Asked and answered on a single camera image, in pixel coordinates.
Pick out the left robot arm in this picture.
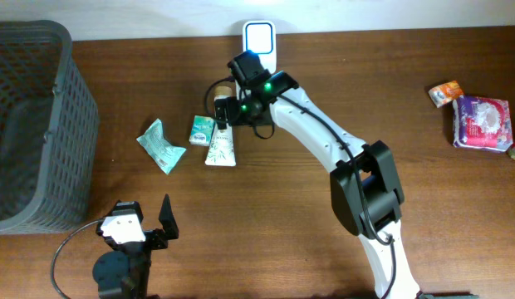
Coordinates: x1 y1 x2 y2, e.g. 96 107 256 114
92 195 179 299

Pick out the grey plastic mesh basket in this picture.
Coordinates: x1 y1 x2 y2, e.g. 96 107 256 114
0 20 100 235

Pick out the white green tube brown cap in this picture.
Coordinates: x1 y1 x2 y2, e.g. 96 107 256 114
205 86 236 167

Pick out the teal wet wipe pouch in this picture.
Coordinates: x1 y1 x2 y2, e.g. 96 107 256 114
136 119 186 174

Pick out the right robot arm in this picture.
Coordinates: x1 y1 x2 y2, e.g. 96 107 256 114
215 51 424 298

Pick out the purple white tissue pack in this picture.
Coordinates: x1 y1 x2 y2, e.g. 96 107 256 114
452 96 513 153

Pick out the small orange tissue pack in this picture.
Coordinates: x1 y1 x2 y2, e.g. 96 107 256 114
428 81 464 108

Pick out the small teal tissue pack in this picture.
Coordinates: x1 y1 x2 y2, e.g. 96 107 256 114
189 115 215 147

